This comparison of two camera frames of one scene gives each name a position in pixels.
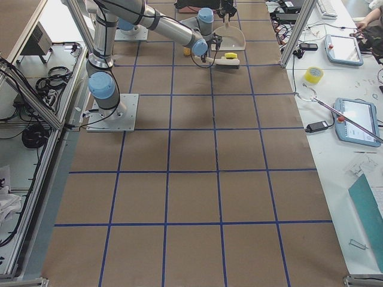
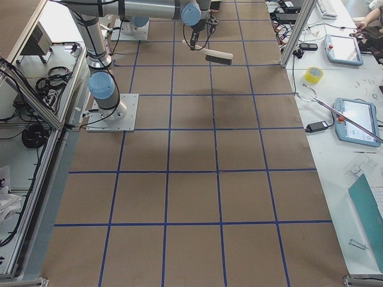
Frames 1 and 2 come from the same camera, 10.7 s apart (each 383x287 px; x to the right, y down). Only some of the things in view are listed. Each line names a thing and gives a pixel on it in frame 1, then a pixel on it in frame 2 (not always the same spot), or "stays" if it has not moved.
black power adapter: x=316 y=127 stays
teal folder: x=368 y=211 stays
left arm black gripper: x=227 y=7 to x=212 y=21
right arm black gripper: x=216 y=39 to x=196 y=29
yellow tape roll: x=313 y=75 stays
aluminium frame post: x=307 y=7 stays
